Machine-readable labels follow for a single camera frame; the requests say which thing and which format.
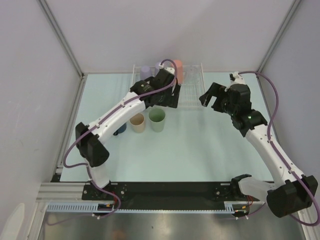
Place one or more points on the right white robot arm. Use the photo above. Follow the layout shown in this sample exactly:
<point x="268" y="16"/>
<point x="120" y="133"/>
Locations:
<point x="291" y="190"/>

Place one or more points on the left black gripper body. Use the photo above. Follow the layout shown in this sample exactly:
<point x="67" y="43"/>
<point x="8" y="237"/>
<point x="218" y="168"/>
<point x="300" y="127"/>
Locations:
<point x="165" y="99"/>

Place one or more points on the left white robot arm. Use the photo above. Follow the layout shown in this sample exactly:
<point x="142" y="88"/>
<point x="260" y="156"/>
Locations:
<point x="92" y="137"/>

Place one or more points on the dark blue ceramic mug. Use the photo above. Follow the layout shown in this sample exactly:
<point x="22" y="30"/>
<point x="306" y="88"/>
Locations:
<point x="120" y="130"/>

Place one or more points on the white wire dish rack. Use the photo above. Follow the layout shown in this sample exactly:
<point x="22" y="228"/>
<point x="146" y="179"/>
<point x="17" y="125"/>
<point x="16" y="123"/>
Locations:
<point x="189" y="93"/>

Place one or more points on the left lilac plastic cup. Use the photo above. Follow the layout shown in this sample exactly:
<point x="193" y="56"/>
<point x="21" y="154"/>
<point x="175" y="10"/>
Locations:
<point x="145" y="72"/>

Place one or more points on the tall lilac plastic cup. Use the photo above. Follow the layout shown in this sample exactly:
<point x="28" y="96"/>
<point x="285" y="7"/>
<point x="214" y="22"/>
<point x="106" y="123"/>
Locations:
<point x="156" y="71"/>

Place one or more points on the beige plastic cup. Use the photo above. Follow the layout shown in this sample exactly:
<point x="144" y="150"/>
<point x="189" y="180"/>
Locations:
<point x="138" y="123"/>

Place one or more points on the slotted cable duct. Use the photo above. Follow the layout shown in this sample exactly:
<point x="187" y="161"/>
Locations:
<point x="105" y="208"/>

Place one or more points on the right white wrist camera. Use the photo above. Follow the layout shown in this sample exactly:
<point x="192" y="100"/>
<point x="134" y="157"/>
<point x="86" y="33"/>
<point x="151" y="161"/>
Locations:
<point x="236" y="78"/>

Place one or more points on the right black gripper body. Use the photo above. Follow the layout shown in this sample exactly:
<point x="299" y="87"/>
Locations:
<point x="231" y="109"/>

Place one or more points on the green plastic cup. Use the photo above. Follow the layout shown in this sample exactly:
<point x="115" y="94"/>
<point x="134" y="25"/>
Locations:
<point x="157" y="119"/>

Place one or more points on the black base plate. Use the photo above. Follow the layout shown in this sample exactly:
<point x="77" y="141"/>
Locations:
<point x="189" y="194"/>

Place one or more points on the salmon pink plastic cup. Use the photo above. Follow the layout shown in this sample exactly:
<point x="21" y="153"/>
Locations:
<point x="180" y="75"/>

